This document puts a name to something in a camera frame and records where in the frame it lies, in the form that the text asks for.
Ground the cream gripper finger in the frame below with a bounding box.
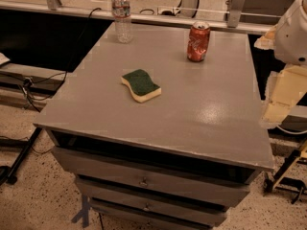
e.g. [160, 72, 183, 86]
[254, 26, 276, 50]
[262, 64, 307, 125]

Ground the clear plastic water bottle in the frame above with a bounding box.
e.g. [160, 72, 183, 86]
[111, 0, 132, 43]

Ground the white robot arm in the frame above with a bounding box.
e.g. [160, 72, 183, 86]
[254, 0, 307, 128]

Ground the red coke can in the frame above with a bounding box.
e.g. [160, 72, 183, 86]
[187, 21, 210, 62]

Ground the yellow black clamp stand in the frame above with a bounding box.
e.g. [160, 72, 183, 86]
[264, 139, 307, 204]

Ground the white power strip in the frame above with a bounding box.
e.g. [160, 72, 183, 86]
[157, 7, 179, 16]

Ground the grey drawer cabinet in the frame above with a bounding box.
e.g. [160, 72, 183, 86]
[33, 21, 276, 230]

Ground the green and yellow sponge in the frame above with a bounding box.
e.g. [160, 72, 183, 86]
[121, 69, 162, 103]

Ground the top grey drawer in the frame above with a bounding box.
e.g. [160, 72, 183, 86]
[52, 147, 249, 207]

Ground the grey drawer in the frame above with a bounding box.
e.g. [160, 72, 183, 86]
[52, 147, 249, 207]
[89, 198, 212, 230]
[75, 177, 226, 226]

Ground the middle grey drawer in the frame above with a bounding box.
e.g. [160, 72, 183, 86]
[75, 177, 226, 226]

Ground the bottom grey drawer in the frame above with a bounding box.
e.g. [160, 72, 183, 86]
[89, 198, 212, 230]

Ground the black stand leg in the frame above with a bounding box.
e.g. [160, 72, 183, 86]
[0, 127, 41, 185]

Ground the white cable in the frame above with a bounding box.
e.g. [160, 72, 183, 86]
[275, 124, 307, 136]

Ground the black cable bundle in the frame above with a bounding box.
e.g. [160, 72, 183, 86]
[0, 7, 103, 113]

